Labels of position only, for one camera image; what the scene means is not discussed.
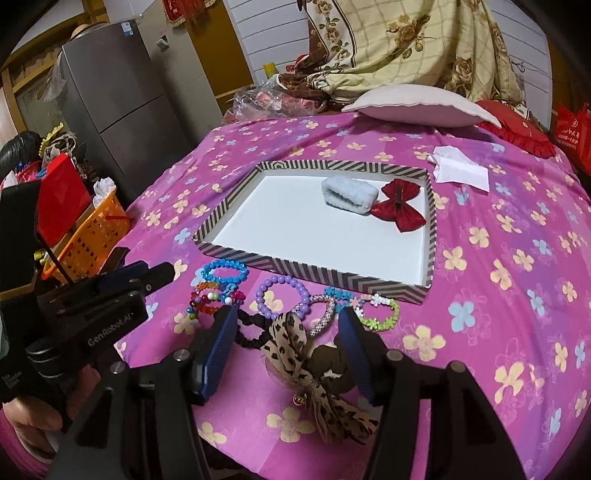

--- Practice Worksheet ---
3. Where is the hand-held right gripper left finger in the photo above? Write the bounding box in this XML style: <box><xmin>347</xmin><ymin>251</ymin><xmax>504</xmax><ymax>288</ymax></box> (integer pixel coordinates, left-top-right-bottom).
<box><xmin>46</xmin><ymin>305</ymin><xmax>238</xmax><ymax>480</ymax></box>

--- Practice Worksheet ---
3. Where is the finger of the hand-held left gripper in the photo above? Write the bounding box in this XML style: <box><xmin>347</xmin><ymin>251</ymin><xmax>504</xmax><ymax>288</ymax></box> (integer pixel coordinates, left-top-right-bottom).
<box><xmin>139</xmin><ymin>261</ymin><xmax>175</xmax><ymax>293</ymax></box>
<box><xmin>98</xmin><ymin>262</ymin><xmax>151</xmax><ymax>291</ymax></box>

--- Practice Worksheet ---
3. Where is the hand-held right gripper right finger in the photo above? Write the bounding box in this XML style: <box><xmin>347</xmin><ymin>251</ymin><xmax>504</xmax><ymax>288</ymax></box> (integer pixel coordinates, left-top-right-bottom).
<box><xmin>337</xmin><ymin>307</ymin><xmax>527</xmax><ymax>480</ymax></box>

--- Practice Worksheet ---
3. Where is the brown scrunchie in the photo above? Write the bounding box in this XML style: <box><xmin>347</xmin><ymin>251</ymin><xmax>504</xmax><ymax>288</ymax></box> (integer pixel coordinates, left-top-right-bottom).
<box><xmin>306</xmin><ymin>337</ymin><xmax>360</xmax><ymax>398</ymax></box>

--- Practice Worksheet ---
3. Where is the black scrunchie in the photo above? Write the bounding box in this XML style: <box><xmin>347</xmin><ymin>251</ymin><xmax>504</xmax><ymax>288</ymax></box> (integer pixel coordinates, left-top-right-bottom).
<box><xmin>233</xmin><ymin>307</ymin><xmax>279</xmax><ymax>356</ymax></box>

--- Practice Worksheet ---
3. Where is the rainbow bead bracelet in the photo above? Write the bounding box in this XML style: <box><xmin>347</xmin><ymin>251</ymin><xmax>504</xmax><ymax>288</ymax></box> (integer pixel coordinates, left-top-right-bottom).
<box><xmin>193</xmin><ymin>279</ymin><xmax>236</xmax><ymax>302</ymax></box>

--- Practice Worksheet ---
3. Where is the silver pink beaded bracelet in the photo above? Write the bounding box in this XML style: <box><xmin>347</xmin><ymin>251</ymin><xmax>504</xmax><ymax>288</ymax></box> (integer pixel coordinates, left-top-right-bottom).
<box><xmin>291</xmin><ymin>294</ymin><xmax>341</xmax><ymax>337</ymax></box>

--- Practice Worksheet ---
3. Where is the multicolour chunky bead bracelet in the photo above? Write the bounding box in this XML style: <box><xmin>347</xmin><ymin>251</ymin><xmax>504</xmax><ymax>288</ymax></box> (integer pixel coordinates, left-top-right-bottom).
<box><xmin>186</xmin><ymin>291</ymin><xmax>243</xmax><ymax>324</ymax></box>

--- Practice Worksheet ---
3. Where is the green flower bracelet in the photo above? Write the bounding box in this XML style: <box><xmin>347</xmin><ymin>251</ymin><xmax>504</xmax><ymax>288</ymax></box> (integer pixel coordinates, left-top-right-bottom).
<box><xmin>355</xmin><ymin>293</ymin><xmax>401</xmax><ymax>332</ymax></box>

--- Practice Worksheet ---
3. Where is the blue bead bracelet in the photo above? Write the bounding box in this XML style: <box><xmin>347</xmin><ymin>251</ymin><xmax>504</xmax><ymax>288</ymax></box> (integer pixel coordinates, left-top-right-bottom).
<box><xmin>202</xmin><ymin>260</ymin><xmax>250</xmax><ymax>287</ymax></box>

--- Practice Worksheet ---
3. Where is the blue flower bracelet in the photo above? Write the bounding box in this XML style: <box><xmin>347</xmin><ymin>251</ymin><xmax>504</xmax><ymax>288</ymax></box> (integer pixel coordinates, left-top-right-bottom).
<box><xmin>323</xmin><ymin>286</ymin><xmax>365</xmax><ymax>315</ymax></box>

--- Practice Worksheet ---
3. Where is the leopard print bow hair tie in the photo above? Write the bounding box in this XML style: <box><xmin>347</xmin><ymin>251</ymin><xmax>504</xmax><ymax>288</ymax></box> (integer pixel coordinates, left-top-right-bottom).
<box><xmin>260</xmin><ymin>311</ymin><xmax>376</xmax><ymax>445</ymax></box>

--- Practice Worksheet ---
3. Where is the purple bead bracelet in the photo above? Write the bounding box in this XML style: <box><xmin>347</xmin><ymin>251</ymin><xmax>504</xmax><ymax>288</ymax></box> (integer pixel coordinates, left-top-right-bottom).
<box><xmin>255</xmin><ymin>275</ymin><xmax>310</xmax><ymax>320</ymax></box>

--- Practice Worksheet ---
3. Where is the striped cardboard tray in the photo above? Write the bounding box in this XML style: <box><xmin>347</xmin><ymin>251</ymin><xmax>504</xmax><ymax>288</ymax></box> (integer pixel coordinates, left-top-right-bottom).
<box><xmin>191</xmin><ymin>159</ymin><xmax>438</xmax><ymax>306</ymax></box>

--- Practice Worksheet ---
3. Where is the person's left hand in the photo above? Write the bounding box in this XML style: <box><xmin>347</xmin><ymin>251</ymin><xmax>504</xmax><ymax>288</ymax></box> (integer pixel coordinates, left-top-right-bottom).
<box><xmin>0</xmin><ymin>397</ymin><xmax>64</xmax><ymax>445</ymax></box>

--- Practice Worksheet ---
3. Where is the orange plastic basket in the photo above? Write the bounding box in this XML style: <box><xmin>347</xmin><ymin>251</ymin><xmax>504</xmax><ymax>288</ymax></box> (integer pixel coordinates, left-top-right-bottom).
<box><xmin>41</xmin><ymin>189</ymin><xmax>132</xmax><ymax>282</ymax></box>

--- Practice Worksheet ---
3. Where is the crumpled white tissue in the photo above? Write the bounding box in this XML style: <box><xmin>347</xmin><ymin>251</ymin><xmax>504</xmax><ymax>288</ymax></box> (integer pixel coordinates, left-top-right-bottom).
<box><xmin>92</xmin><ymin>178</ymin><xmax>119</xmax><ymax>208</ymax></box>

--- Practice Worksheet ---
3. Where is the red gift bag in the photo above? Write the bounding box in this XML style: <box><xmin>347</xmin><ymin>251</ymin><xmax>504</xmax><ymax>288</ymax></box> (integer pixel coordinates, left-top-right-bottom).
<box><xmin>34</xmin><ymin>154</ymin><xmax>93</xmax><ymax>245</ymax></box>

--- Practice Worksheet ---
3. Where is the red bow hair clip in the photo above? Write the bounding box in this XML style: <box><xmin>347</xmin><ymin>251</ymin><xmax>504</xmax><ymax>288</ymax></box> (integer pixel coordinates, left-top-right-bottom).
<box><xmin>368</xmin><ymin>180</ymin><xmax>428</xmax><ymax>233</ymax></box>

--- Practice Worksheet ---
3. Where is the light blue fluffy scrunchie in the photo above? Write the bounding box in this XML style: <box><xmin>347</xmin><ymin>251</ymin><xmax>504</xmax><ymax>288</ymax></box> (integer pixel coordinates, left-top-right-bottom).
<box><xmin>321</xmin><ymin>176</ymin><xmax>380</xmax><ymax>216</ymax></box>

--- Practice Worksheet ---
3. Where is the black bag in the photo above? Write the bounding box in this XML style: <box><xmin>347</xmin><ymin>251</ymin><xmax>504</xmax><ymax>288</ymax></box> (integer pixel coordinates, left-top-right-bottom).
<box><xmin>0</xmin><ymin>131</ymin><xmax>43</xmax><ymax>186</ymax></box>

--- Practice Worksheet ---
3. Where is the grey refrigerator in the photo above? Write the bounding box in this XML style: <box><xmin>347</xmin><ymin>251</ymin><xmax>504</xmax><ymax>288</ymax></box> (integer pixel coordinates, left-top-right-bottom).
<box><xmin>58</xmin><ymin>21</ymin><xmax>218</xmax><ymax>204</ymax></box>

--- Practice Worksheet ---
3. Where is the clear plastic bag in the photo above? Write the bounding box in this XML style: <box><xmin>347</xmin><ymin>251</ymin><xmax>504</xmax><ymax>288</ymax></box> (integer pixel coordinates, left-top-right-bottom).
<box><xmin>224</xmin><ymin>85</ymin><xmax>334</xmax><ymax>123</ymax></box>

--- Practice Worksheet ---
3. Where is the straw hat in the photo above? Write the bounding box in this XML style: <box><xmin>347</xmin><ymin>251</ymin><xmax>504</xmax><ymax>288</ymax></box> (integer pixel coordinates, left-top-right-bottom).
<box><xmin>69</xmin><ymin>23</ymin><xmax>100</xmax><ymax>43</ymax></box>

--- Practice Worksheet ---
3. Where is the white pillow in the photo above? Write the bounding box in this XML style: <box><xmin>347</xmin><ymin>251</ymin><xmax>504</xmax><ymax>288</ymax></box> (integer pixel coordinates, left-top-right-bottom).
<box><xmin>341</xmin><ymin>85</ymin><xmax>502</xmax><ymax>130</ymax></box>

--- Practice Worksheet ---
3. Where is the red hanging decoration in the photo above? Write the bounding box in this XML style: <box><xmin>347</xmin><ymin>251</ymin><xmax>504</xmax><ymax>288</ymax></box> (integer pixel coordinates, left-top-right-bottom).
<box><xmin>166</xmin><ymin>0</ymin><xmax>216</xmax><ymax>29</ymax></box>

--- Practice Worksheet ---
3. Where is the red ruffled cushion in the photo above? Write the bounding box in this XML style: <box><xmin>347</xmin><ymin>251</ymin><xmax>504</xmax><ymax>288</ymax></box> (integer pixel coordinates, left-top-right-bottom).
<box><xmin>475</xmin><ymin>99</ymin><xmax>557</xmax><ymax>158</ymax></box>

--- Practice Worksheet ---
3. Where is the red shopping bag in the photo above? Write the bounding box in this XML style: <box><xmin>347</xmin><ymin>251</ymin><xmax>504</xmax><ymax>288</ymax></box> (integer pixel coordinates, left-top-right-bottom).
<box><xmin>551</xmin><ymin>102</ymin><xmax>591</xmax><ymax>174</ymax></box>

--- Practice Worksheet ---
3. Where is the beige floral quilt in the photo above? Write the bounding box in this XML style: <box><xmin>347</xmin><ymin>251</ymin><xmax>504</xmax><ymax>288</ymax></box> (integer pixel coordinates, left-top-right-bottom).
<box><xmin>277</xmin><ymin>0</ymin><xmax>525</xmax><ymax>110</ymax></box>

